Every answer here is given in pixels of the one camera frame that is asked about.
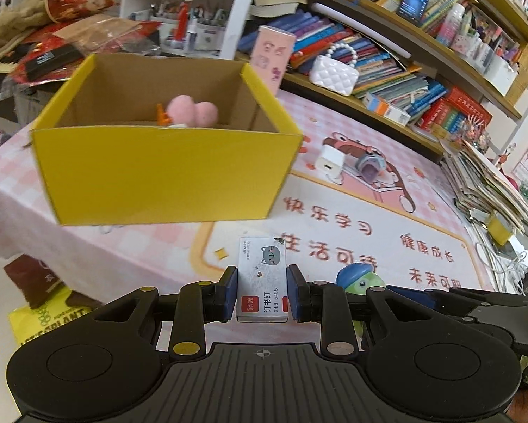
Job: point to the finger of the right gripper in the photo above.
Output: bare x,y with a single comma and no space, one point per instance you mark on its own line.
398,304

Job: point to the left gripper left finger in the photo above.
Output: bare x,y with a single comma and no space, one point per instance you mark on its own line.
199,304

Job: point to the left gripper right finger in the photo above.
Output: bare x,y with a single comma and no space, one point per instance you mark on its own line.
327,305

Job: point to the green frog toy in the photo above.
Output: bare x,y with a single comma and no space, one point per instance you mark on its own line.
358,278

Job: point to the staples box with cat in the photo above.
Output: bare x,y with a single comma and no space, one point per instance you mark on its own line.
262,295

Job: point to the white charger cube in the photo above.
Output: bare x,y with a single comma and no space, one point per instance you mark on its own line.
330,162

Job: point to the grey purple toy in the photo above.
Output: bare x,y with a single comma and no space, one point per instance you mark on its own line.
370,165

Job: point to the small pink plush toy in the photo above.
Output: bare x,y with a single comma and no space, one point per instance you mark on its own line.
184,111

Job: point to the yellow tape roll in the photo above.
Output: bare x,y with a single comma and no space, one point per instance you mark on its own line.
499,228

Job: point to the pink printed desk mat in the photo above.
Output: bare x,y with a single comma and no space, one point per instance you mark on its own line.
398,222

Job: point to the stack of papers and books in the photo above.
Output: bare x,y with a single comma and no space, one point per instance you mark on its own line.
477,184

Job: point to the yellow cardboard box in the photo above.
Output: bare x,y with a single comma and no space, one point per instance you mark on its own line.
104,160

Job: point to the red dictionary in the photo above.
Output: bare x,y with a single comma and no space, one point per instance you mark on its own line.
467,105

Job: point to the orange blue medicine box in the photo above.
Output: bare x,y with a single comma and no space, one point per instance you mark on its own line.
385,109

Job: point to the white quilted pearl purse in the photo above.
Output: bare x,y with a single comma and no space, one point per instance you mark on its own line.
334,75

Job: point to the white storage bin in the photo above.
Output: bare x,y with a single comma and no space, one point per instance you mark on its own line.
500,74

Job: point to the wooden bookshelf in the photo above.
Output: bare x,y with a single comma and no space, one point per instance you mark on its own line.
509,125

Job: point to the pink sticker cylinder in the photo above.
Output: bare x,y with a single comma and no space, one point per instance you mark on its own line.
271,54

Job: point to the white rolled paper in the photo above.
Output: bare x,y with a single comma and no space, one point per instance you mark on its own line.
352,23

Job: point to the black long box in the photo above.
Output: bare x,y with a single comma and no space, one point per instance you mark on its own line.
52,60

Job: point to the clear plastic bag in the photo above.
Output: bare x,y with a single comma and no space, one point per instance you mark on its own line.
107,34

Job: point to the white cubby shelf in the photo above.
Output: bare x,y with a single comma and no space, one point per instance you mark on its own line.
196,28

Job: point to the brown blanket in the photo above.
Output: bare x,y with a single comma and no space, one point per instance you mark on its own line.
18,22

